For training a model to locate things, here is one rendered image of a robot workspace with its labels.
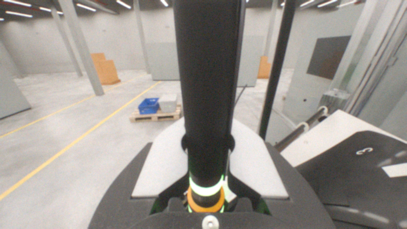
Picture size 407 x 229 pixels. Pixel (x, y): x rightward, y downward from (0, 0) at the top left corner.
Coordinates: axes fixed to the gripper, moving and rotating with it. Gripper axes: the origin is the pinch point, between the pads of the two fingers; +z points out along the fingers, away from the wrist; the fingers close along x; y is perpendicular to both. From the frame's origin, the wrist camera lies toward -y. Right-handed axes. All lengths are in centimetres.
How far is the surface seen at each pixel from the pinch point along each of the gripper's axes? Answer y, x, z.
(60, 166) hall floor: 147, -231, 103
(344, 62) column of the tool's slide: -2, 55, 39
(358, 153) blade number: 5.8, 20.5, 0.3
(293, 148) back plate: 25.0, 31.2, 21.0
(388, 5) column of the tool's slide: -19, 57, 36
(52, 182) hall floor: 147, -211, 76
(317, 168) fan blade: 9.6, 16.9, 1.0
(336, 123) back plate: 13.9, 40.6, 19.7
